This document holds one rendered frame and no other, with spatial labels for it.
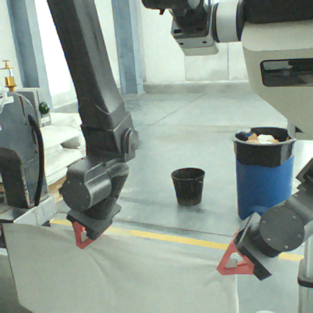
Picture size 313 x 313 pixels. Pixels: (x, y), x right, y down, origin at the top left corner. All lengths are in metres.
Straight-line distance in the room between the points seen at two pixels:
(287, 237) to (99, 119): 0.32
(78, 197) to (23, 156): 0.33
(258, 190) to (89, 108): 2.37
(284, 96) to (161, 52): 8.39
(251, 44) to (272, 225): 0.49
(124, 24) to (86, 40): 8.86
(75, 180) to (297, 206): 0.32
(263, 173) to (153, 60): 6.88
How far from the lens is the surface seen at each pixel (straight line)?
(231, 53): 8.81
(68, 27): 0.56
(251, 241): 0.61
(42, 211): 1.00
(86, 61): 0.57
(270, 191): 2.90
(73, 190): 0.62
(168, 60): 9.27
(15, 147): 0.91
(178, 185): 3.27
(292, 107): 1.01
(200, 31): 0.91
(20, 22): 6.81
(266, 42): 0.89
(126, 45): 9.41
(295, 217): 0.50
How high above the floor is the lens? 1.44
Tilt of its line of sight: 19 degrees down
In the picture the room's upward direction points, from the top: 5 degrees counter-clockwise
